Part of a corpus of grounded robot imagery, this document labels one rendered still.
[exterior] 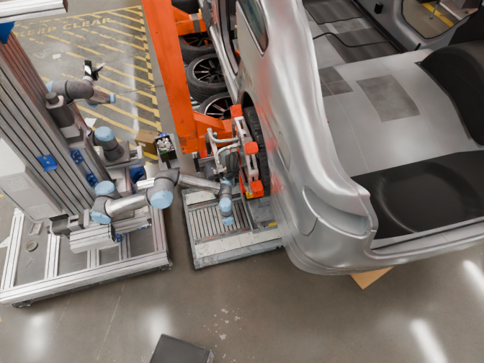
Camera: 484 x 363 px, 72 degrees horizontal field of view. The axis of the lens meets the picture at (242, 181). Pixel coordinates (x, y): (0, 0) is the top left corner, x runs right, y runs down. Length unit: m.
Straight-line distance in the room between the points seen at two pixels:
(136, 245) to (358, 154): 1.86
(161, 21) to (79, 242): 1.48
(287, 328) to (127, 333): 1.21
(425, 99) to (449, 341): 1.76
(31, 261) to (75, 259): 0.35
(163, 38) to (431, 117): 1.90
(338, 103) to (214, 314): 1.85
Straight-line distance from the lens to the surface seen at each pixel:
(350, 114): 2.53
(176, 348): 2.43
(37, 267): 3.17
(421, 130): 2.69
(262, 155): 2.12
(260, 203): 2.91
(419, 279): 3.15
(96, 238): 2.42
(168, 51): 2.33
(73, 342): 3.05
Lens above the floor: 2.68
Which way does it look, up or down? 53 degrees down
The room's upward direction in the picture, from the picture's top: 3 degrees counter-clockwise
